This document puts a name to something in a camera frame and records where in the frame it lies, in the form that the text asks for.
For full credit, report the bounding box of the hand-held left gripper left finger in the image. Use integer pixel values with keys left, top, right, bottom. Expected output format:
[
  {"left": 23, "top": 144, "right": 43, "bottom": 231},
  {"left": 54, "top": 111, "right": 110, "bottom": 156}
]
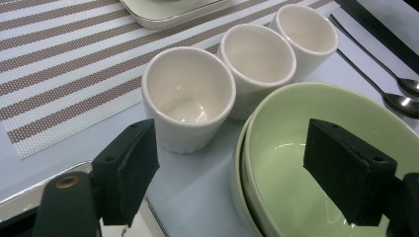
[{"left": 91, "top": 118, "right": 161, "bottom": 229}]

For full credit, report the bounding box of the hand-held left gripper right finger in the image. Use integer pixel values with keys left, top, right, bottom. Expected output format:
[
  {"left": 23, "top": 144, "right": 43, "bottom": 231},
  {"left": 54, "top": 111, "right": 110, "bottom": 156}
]
[{"left": 301, "top": 118, "right": 398, "bottom": 228}]

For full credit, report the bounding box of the white ceramic cup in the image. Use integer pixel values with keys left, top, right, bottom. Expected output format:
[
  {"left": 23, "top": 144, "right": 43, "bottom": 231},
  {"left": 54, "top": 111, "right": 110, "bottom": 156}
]
[
  {"left": 270, "top": 3, "right": 340, "bottom": 83},
  {"left": 216, "top": 23, "right": 297, "bottom": 121},
  {"left": 141, "top": 46, "right": 237, "bottom": 155}
]

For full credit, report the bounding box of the row of black chopsticks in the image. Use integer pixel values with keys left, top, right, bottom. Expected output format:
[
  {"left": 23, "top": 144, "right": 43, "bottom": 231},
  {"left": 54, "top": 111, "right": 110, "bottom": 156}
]
[{"left": 334, "top": 0, "right": 419, "bottom": 76}]

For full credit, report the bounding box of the green bowl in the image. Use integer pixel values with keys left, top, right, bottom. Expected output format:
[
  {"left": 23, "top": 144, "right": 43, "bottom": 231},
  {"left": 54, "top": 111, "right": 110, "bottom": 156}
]
[
  {"left": 230, "top": 121, "right": 275, "bottom": 237},
  {"left": 241, "top": 82, "right": 419, "bottom": 237}
]

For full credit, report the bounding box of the light blue table board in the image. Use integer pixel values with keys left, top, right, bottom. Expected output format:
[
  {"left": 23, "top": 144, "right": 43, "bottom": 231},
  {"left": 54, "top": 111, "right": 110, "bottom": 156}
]
[{"left": 0, "top": 0, "right": 419, "bottom": 237}]

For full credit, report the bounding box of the metal spoon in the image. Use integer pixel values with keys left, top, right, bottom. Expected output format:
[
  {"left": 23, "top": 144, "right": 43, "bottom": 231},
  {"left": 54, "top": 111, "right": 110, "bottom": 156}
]
[
  {"left": 335, "top": 48, "right": 419, "bottom": 120},
  {"left": 328, "top": 13, "right": 419, "bottom": 99}
]

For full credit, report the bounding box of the striped placemat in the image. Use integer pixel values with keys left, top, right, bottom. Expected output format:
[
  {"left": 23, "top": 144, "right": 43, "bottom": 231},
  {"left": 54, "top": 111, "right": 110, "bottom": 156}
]
[{"left": 0, "top": 0, "right": 337, "bottom": 161}]

